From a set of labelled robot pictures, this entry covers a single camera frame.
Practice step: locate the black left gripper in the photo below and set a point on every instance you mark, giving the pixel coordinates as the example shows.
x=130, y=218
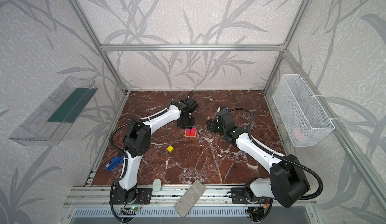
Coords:
x=185, y=123

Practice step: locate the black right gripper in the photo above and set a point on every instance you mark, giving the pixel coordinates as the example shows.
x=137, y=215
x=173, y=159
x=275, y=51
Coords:
x=213, y=126

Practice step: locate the natural wood block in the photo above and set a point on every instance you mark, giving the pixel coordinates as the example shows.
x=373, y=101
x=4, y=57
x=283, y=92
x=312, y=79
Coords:
x=191, y=136

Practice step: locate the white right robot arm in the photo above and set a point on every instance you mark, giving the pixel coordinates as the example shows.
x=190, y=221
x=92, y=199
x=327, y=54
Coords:
x=289, y=181

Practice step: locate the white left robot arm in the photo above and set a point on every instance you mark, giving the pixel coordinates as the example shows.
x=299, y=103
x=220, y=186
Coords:
x=137, y=138

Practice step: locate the yellow cube block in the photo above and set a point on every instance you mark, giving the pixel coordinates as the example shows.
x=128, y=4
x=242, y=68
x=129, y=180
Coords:
x=170, y=148

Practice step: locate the pale green oval soap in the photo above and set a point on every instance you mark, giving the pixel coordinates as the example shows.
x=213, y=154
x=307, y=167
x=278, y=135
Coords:
x=157, y=185

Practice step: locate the pink item in basket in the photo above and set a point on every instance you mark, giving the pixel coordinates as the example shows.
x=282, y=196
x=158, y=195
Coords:
x=299, y=135

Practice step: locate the grey stone slab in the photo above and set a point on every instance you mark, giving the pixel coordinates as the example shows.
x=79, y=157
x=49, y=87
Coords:
x=189, y=199

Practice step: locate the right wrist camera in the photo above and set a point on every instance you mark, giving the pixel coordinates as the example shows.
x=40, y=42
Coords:
x=223, y=115

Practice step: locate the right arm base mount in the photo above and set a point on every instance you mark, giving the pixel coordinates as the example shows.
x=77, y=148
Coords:
x=239, y=196

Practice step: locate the white wire basket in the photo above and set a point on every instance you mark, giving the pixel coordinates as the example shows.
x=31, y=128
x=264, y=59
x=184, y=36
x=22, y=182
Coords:
x=299, y=107

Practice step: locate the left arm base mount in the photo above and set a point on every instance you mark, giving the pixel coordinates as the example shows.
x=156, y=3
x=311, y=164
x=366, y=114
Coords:
x=138, y=196

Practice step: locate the aluminium horizontal frame bar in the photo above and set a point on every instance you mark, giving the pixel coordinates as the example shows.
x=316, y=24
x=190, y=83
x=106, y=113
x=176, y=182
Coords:
x=191, y=47

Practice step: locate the clear plastic wall bin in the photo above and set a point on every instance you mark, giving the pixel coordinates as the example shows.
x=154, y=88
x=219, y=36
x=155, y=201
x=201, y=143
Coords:
x=50, y=122

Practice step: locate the aluminium frame post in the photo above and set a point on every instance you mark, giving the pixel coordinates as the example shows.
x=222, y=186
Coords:
x=292, y=31

